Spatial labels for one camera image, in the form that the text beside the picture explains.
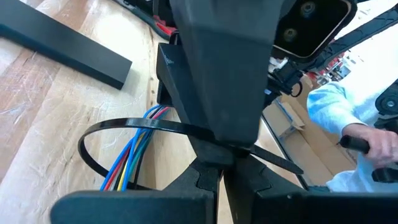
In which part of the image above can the yellow cable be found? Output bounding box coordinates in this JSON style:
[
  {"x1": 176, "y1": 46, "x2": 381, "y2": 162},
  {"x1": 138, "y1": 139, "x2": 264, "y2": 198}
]
[{"x1": 116, "y1": 135, "x2": 144, "y2": 191}]

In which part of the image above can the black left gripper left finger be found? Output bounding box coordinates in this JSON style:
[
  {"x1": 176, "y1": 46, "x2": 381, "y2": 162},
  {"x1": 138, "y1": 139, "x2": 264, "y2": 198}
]
[{"x1": 50, "y1": 156, "x2": 224, "y2": 224}]

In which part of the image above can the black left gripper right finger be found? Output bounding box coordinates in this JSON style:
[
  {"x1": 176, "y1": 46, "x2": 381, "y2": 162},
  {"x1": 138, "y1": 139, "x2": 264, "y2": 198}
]
[{"x1": 223, "y1": 154, "x2": 398, "y2": 224}]

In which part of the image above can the person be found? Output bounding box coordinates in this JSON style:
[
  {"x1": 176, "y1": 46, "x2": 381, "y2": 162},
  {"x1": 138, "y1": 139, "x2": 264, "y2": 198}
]
[{"x1": 307, "y1": 46, "x2": 398, "y2": 194}]

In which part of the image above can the black duct cover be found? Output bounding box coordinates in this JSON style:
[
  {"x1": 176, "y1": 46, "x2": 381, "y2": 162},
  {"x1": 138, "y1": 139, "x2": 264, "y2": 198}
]
[{"x1": 0, "y1": 0, "x2": 134, "y2": 91}]

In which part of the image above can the brown cardboard box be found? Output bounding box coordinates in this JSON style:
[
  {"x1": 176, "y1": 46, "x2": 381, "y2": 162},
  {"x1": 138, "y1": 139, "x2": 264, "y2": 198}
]
[{"x1": 264, "y1": 74, "x2": 357, "y2": 188}]

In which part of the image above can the black leader arm handle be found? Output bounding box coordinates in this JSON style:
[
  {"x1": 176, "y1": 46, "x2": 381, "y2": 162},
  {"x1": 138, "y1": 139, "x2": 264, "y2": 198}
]
[{"x1": 338, "y1": 134, "x2": 371, "y2": 155}]

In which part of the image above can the person's hand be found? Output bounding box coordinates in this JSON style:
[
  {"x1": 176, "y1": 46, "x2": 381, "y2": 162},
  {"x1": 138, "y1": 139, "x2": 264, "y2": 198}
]
[{"x1": 341, "y1": 123, "x2": 398, "y2": 169}]

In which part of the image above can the white cable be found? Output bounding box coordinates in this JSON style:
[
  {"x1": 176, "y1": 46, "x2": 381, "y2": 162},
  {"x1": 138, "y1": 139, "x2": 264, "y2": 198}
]
[{"x1": 110, "y1": 146, "x2": 134, "y2": 191}]

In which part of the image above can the bundle of coloured wires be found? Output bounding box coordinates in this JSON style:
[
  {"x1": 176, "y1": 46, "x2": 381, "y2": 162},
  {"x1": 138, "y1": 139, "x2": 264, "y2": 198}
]
[
  {"x1": 99, "y1": 104, "x2": 162, "y2": 191},
  {"x1": 104, "y1": 106, "x2": 171, "y2": 191},
  {"x1": 121, "y1": 123, "x2": 155, "y2": 191}
]

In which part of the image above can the green cable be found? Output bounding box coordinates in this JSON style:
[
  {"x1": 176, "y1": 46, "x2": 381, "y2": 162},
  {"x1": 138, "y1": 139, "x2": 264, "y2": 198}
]
[{"x1": 129, "y1": 130, "x2": 153, "y2": 180}]

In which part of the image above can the black zip tie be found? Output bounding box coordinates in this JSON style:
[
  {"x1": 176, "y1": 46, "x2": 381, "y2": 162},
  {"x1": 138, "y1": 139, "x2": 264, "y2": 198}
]
[{"x1": 77, "y1": 117, "x2": 305, "y2": 191}]

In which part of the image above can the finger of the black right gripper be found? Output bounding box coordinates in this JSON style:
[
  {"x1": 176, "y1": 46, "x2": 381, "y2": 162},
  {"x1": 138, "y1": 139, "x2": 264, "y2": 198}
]
[
  {"x1": 169, "y1": 0, "x2": 285, "y2": 148},
  {"x1": 156, "y1": 42, "x2": 216, "y2": 142}
]

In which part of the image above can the black cable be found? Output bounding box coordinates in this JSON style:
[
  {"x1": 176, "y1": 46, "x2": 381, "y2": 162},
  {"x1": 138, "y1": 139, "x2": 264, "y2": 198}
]
[{"x1": 133, "y1": 136, "x2": 149, "y2": 190}]

